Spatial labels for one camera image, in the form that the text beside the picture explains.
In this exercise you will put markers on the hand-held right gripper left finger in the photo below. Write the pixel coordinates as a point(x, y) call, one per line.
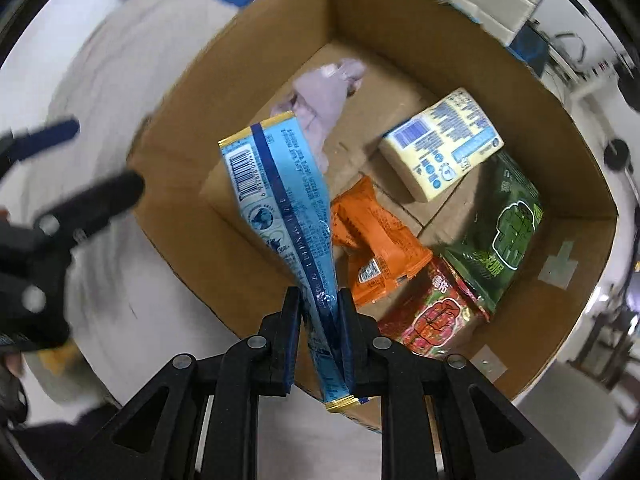
point(280, 355)

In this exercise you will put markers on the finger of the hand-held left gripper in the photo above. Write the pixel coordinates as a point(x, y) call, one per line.
point(45, 135)
point(100, 200)

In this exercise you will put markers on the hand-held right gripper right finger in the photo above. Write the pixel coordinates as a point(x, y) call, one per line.
point(360, 355)

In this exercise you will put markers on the red snack packet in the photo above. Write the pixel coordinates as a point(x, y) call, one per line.
point(430, 320)

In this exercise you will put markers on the orange snack packet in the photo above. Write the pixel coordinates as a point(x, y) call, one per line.
point(370, 240)

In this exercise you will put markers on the long blue snack packet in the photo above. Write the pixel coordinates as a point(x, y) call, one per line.
point(280, 200)

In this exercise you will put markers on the green snack packet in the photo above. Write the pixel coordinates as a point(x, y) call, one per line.
point(505, 220)

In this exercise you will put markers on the yellow and blue tissue pack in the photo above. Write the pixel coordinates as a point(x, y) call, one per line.
point(440, 145)

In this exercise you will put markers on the cardboard box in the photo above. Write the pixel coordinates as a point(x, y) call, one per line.
point(350, 10)

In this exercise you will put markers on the person's left hand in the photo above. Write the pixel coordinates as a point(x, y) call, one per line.
point(12, 363)

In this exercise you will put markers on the grey table cloth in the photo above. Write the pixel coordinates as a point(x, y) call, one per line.
point(100, 70)

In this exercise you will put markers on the person's dark pants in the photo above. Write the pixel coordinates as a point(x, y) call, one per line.
point(60, 440)

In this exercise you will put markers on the black weight bench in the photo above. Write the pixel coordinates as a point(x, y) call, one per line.
point(530, 50)

